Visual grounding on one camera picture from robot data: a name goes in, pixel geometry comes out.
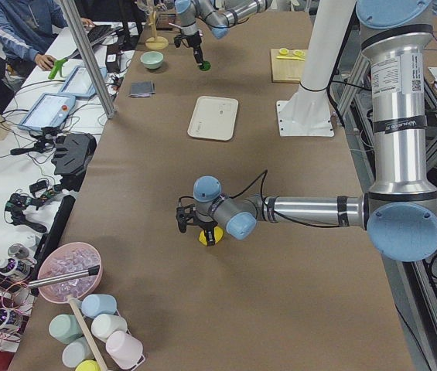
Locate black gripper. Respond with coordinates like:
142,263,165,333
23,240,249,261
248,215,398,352
173,32,203,65
176,197,218,247

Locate yellow lemon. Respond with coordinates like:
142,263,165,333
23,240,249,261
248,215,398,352
198,226,224,247

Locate green lime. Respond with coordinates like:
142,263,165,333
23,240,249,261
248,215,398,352
199,61,211,71

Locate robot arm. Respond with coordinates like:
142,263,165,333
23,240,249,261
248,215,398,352
176,1,437,262
173,0,271,71

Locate cream plastic tray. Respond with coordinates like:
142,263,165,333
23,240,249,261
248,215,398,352
187,96,239,141

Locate wooden stand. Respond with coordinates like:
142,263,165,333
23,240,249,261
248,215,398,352
138,0,169,50

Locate mint green bowl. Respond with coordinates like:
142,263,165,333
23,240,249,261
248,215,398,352
140,51,164,70

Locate grey folded cloth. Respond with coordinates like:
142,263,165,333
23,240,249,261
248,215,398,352
128,81,155,97

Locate lemon slices on board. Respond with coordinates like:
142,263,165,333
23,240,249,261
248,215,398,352
276,48,306,61

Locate wooden cutting board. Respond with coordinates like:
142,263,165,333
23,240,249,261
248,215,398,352
270,49,307,83

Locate teach pendant tablet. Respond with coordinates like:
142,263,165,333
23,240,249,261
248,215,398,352
58,65,108,98
18,93,76,132

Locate light blue plastic cup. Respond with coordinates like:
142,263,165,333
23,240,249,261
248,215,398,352
81,294,117,318

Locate white plastic cup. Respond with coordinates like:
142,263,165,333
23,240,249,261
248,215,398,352
91,314,128,342

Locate green plastic tool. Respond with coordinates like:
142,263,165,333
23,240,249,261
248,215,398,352
48,57,68,80

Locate pink bowl with ice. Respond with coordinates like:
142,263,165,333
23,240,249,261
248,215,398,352
38,242,103,304

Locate pink plastic cup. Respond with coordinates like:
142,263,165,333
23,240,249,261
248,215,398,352
105,331,144,369

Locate black controller device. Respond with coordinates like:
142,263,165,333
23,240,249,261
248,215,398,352
51,133,97,192

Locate green plastic cup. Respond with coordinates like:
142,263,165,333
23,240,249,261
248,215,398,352
49,314,84,345

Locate person in blue jacket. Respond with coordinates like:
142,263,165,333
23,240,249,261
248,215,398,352
0,0,97,72

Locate yellow plastic cup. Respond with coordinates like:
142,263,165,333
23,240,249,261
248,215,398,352
75,359,101,371

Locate grey plastic cup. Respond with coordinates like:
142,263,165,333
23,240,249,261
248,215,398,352
62,337,94,368

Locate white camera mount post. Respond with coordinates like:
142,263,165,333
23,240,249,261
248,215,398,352
277,0,356,137

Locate white wire cup rack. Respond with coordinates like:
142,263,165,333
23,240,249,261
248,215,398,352
78,297,146,371

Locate wooden rack handle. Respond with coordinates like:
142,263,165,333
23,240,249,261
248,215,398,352
67,296,108,371

